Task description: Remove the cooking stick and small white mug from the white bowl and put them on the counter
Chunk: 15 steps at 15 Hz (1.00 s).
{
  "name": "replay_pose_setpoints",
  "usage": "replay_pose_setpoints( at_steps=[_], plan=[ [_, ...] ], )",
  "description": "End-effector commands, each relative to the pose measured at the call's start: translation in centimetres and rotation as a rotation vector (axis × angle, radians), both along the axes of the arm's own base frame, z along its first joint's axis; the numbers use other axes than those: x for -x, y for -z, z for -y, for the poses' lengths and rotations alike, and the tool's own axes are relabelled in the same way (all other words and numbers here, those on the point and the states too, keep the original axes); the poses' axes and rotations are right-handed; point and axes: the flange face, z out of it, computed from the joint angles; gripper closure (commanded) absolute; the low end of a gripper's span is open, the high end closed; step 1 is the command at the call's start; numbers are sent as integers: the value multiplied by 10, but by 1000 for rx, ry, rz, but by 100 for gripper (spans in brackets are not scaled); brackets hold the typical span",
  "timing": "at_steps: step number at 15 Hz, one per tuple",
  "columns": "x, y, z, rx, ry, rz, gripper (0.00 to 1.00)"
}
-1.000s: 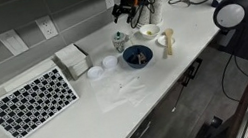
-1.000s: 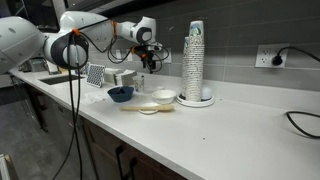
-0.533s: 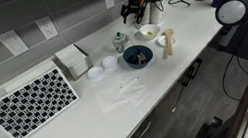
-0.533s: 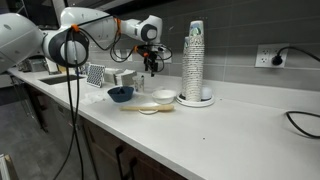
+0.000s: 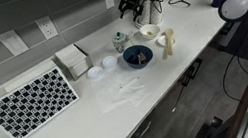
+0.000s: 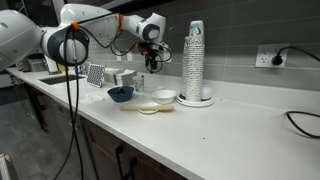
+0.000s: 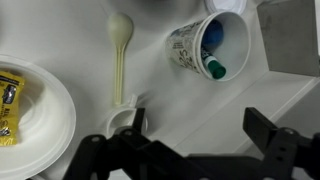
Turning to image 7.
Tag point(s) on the green capped marker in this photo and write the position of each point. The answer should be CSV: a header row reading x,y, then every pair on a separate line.
x,y
215,66

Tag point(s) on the yellow sauce packet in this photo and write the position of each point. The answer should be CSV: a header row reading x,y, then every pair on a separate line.
x,y
10,106

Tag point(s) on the wooden cooking spoon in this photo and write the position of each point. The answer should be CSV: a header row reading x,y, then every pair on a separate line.
x,y
120,30

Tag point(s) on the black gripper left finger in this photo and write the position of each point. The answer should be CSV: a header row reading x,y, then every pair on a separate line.
x,y
110,156

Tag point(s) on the white napkin box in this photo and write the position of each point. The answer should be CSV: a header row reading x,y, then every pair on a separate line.
x,y
290,36

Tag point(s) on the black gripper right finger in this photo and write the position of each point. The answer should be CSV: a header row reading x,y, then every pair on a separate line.
x,y
286,153

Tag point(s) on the white bowl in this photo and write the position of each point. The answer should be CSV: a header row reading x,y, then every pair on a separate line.
x,y
50,116

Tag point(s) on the small white mug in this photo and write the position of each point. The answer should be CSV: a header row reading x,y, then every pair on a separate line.
x,y
123,118

